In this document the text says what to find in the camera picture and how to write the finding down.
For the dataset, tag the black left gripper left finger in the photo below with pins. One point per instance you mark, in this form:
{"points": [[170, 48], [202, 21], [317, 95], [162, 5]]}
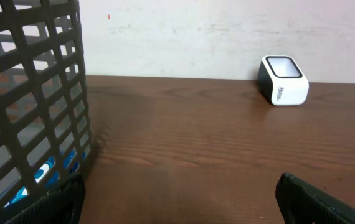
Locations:
{"points": [[61, 203]]}

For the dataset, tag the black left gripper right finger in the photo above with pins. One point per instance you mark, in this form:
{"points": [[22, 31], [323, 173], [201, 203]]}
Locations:
{"points": [[301, 202]]}

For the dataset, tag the blue Oreo cookie pack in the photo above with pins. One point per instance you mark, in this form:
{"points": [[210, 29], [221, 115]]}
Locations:
{"points": [[39, 175]]}

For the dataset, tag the white barcode scanner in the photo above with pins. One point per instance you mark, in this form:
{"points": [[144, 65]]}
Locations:
{"points": [[281, 81]]}

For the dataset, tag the grey plastic mesh basket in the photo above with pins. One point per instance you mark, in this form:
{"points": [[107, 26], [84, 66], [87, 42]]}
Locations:
{"points": [[44, 107]]}

